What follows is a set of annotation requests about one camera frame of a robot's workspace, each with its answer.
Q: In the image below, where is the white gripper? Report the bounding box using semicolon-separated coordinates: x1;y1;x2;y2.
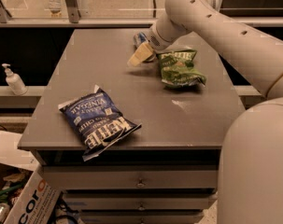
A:
127;24;170;66

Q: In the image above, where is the redbull can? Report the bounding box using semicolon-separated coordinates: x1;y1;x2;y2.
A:
134;32;149;49

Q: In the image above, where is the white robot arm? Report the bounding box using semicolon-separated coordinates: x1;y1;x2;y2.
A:
129;0;283;224

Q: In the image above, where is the green Kettle chip bag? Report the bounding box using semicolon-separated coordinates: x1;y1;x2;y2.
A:
157;49;206;89

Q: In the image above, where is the blue Kettle chip bag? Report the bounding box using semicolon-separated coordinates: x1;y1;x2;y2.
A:
58;85;141;161

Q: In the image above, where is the grey drawer cabinet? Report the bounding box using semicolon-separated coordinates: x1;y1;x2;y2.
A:
20;29;244;224

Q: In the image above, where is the white pump dispenser bottle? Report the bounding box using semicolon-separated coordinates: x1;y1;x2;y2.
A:
2;63;27;95

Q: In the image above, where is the metal railing shelf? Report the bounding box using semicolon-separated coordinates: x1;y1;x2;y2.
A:
0;0;283;27

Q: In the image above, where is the white cardboard box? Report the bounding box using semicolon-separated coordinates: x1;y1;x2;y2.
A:
0;131;60;224

